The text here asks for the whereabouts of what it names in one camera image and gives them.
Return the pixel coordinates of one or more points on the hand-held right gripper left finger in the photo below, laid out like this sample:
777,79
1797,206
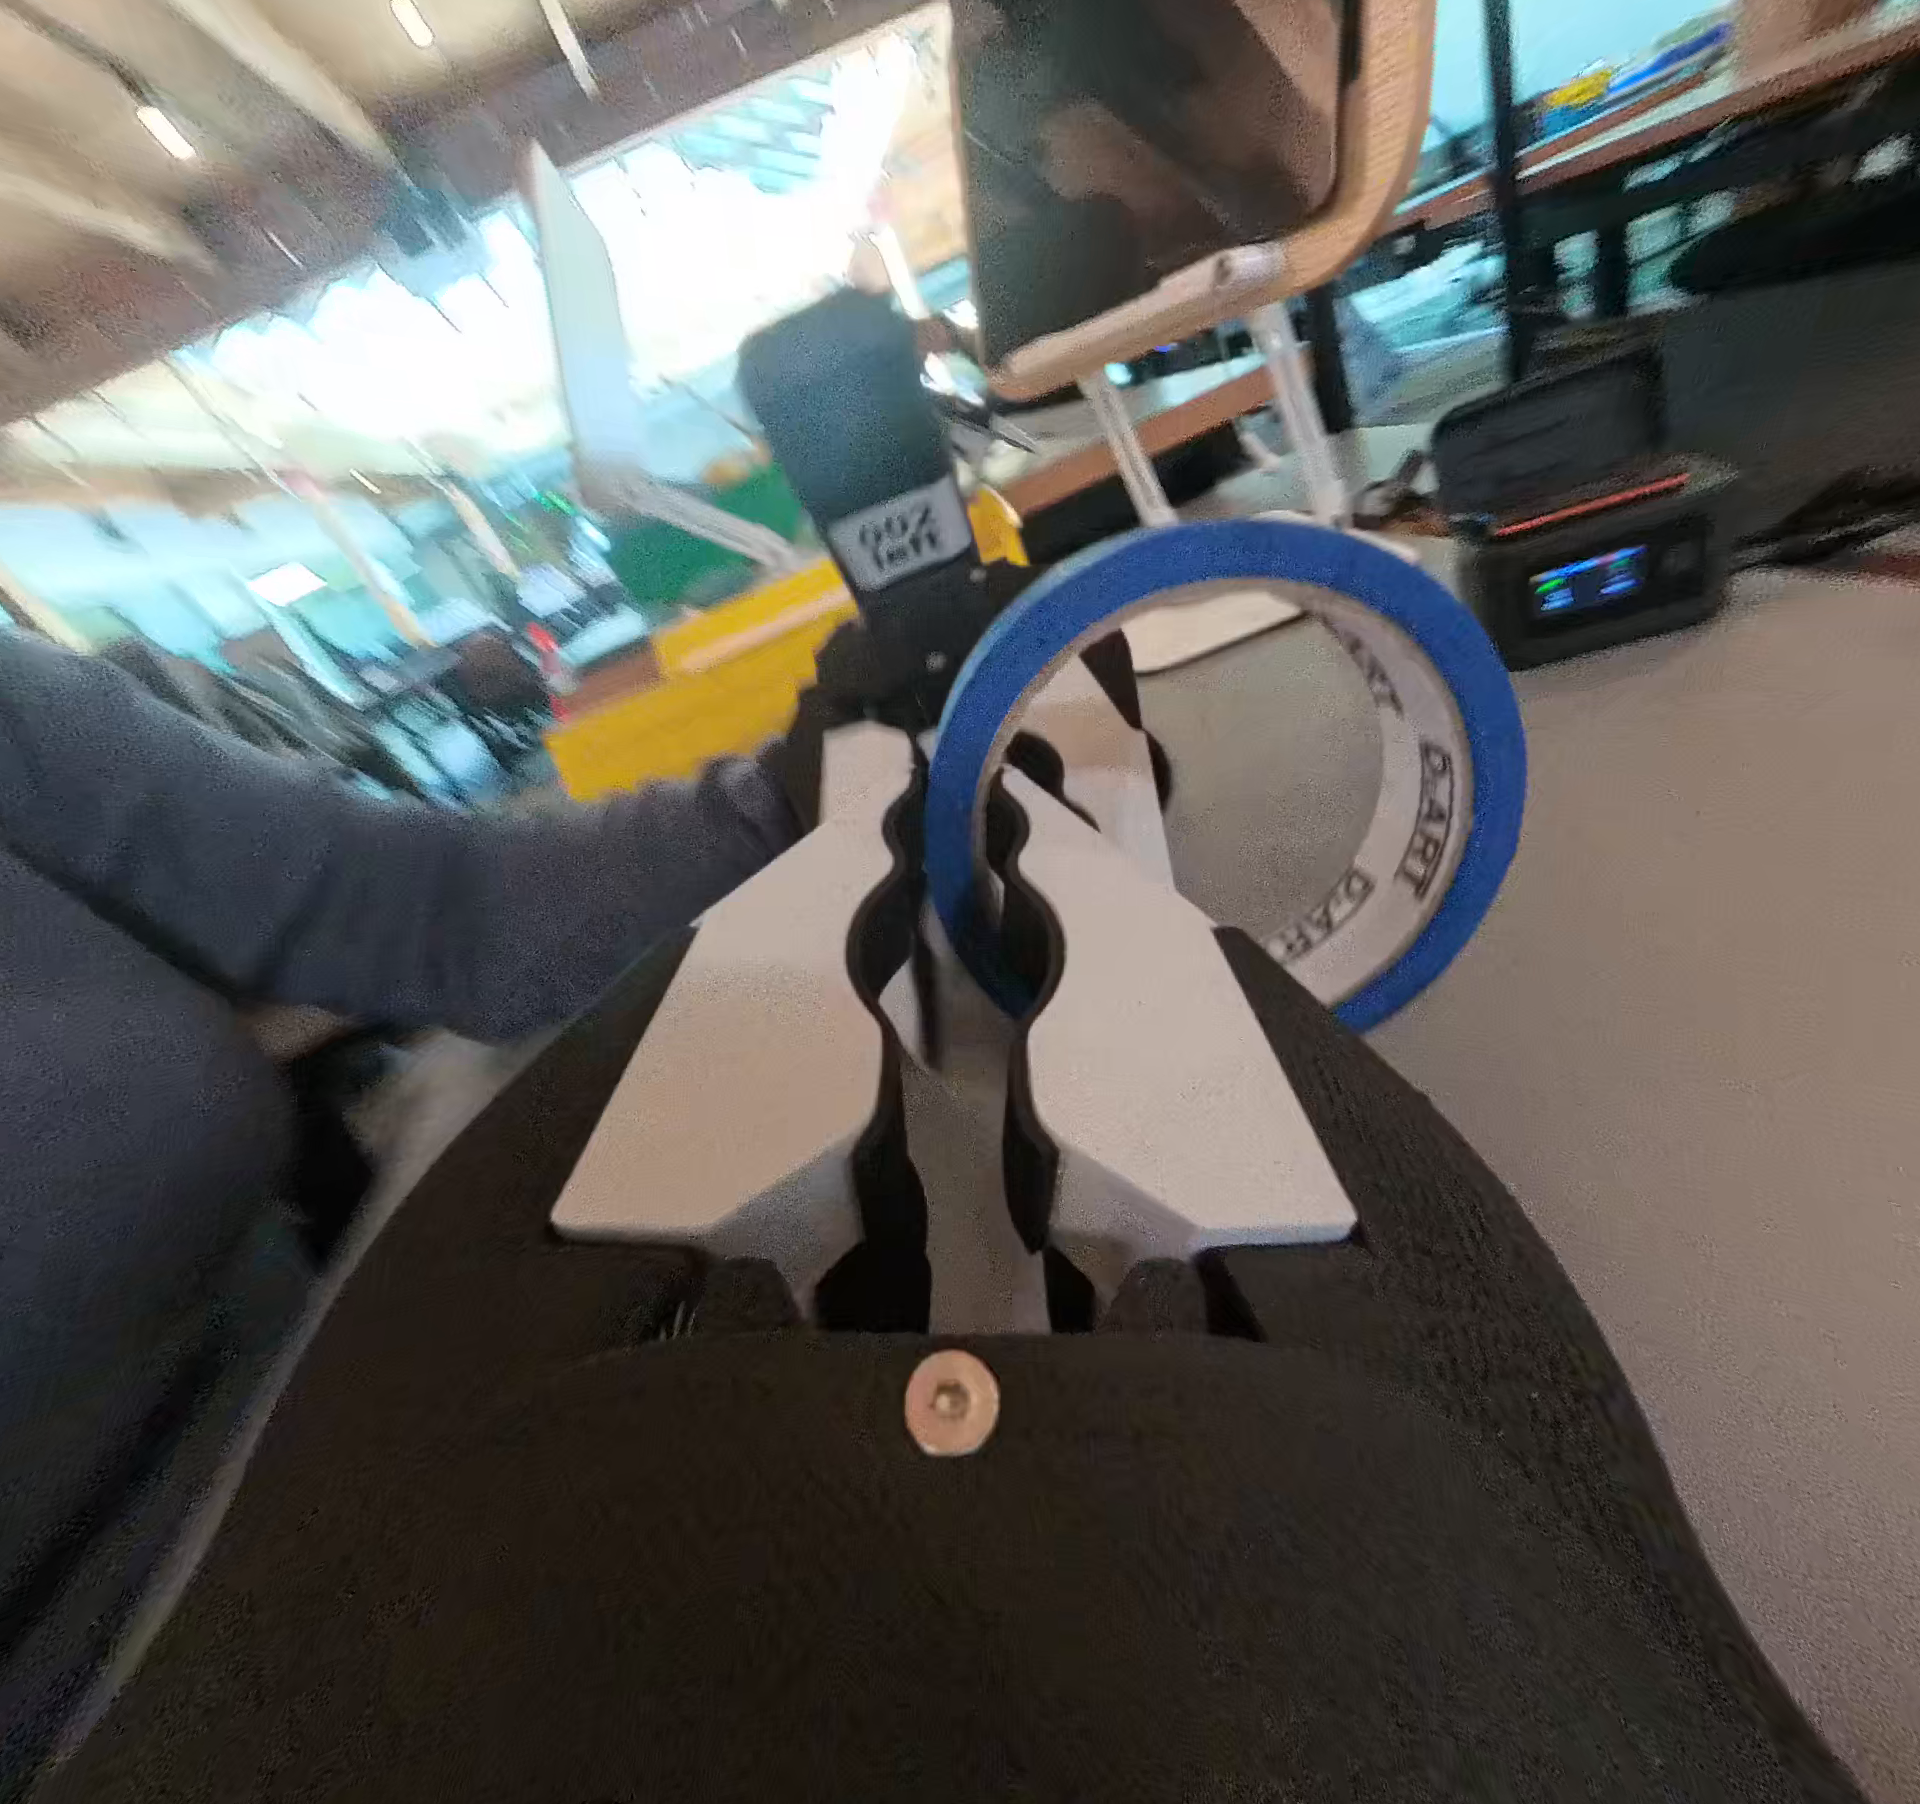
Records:
719,1068

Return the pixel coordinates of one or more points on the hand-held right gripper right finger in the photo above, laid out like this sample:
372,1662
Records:
1184,1084

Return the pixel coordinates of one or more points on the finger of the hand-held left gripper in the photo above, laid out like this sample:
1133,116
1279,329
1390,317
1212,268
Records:
1087,723

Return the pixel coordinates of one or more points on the blue tape roll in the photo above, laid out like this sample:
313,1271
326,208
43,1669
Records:
1244,551

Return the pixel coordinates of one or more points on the yellow plastic bin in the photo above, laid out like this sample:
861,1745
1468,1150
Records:
675,723

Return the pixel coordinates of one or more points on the person's left forearm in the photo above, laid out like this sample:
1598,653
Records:
374,874

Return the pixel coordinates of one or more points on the green bin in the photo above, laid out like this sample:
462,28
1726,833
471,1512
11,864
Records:
705,545

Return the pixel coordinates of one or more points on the black charger case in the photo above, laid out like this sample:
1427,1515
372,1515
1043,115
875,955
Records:
1575,454

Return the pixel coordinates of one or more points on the person's torso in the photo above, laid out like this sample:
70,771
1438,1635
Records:
121,1236

